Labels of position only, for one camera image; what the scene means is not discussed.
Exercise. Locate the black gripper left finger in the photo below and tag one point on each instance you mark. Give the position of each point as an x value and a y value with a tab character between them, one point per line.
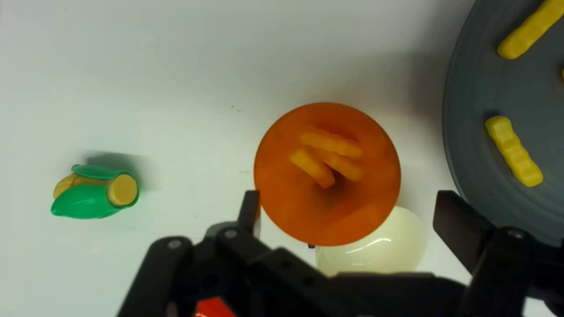
250	211

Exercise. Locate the green yellow toy corn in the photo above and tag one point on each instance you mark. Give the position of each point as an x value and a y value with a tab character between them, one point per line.
94	195

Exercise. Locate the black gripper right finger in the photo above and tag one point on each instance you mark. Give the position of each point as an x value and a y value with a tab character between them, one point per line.
470	229

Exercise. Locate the cream plastic bowl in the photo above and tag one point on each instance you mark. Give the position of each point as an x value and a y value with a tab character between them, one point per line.
382	248

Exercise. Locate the orange plastic cup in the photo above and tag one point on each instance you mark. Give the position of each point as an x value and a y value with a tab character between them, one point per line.
327	199

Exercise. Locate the grey plate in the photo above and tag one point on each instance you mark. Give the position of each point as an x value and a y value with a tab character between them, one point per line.
470	116

